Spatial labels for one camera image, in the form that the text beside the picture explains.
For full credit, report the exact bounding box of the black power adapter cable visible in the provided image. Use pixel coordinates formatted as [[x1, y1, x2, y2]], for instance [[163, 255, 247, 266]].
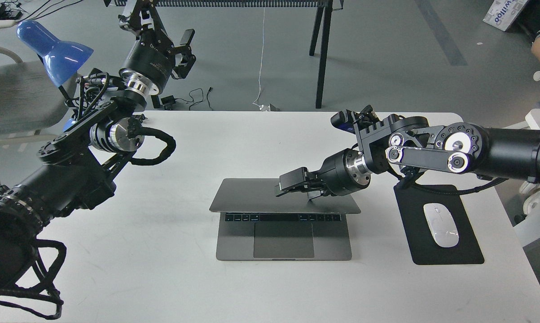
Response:
[[151, 87, 215, 111]]

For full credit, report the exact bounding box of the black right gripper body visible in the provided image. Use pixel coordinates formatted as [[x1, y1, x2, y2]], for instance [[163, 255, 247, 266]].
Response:
[[309, 149, 371, 196]]

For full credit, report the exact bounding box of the black braided right cable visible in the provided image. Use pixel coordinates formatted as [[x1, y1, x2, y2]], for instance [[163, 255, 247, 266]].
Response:
[[395, 173, 508, 196]]

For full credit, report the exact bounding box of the white cardboard box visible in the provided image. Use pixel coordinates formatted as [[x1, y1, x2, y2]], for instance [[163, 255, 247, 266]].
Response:
[[483, 0, 530, 31]]

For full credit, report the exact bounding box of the black braided left cable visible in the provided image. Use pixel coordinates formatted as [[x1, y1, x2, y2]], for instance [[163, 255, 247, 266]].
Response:
[[0, 239, 67, 320]]

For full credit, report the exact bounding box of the black mouse pad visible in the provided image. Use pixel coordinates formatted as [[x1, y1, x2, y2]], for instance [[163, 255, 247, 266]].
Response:
[[393, 186, 484, 265]]

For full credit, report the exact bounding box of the blue desk lamp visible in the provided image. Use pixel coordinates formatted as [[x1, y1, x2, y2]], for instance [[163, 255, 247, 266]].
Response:
[[17, 20, 94, 131]]

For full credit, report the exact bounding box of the black braided cable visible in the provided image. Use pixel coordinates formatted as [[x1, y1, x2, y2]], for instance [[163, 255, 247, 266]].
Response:
[[395, 173, 508, 196], [0, 239, 67, 320]]

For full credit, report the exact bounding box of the grey laptop notebook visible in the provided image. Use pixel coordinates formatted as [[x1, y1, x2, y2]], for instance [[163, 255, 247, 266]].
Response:
[[210, 178, 361, 261]]

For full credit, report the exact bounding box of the black cables power strip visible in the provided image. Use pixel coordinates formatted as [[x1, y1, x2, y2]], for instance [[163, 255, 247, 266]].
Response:
[[0, 0, 84, 40]]

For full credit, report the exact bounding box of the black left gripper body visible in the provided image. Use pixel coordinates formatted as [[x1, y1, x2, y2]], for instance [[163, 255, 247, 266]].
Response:
[[119, 30, 185, 96]]

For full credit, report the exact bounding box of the white computer mouse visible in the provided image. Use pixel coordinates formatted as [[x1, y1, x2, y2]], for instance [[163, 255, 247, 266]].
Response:
[[422, 203, 459, 248]]

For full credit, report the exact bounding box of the grey white chair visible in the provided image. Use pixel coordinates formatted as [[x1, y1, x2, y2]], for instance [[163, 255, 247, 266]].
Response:
[[0, 20, 79, 191]]

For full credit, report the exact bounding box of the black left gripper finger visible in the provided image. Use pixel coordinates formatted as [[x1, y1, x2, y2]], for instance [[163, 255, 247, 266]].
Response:
[[119, 0, 156, 41], [172, 29, 196, 79]]

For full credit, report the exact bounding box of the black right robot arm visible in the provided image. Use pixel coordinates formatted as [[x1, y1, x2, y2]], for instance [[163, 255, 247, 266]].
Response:
[[275, 105, 540, 200]]

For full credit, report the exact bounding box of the white hanging cable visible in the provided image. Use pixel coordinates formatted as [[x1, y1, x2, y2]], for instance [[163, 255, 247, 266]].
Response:
[[252, 7, 280, 112]]

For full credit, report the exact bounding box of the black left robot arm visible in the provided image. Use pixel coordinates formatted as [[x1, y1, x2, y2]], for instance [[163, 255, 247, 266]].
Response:
[[0, 0, 196, 320]]

